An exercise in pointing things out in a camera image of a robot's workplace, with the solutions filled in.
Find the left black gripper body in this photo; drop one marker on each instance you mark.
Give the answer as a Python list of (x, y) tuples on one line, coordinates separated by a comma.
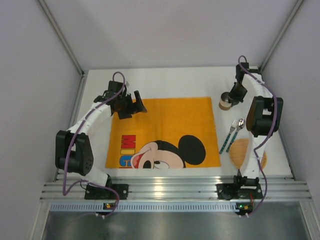
[(129, 107)]

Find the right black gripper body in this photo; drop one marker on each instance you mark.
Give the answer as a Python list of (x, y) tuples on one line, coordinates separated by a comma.
[(235, 92)]

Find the metal cup with beige sleeve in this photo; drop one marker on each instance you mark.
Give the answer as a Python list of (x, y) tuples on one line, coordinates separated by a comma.
[(224, 103)]

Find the orange cartoon mouse placemat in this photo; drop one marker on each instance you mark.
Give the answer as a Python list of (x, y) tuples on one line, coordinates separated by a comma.
[(174, 133)]

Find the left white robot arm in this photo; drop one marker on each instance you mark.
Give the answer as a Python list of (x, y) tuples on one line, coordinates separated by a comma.
[(73, 150)]

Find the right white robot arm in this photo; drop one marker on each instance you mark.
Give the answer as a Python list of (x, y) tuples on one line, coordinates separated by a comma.
[(263, 117)]

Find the round woven wicker plate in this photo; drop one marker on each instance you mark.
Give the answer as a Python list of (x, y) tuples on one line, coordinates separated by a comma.
[(237, 152)]

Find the fork with teal handle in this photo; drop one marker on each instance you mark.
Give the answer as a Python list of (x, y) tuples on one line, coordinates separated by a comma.
[(227, 137)]

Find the spoon with teal handle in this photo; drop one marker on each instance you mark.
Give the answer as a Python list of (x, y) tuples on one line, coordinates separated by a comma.
[(240, 126)]

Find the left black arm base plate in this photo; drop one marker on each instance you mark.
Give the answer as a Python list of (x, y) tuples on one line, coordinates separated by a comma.
[(97, 193)]

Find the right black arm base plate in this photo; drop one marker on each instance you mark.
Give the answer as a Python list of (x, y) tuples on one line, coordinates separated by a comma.
[(230, 191)]

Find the aluminium frame rail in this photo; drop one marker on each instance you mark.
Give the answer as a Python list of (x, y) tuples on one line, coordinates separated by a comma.
[(279, 189)]

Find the slotted grey cable duct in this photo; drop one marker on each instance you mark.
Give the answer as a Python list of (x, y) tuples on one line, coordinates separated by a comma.
[(150, 207)]

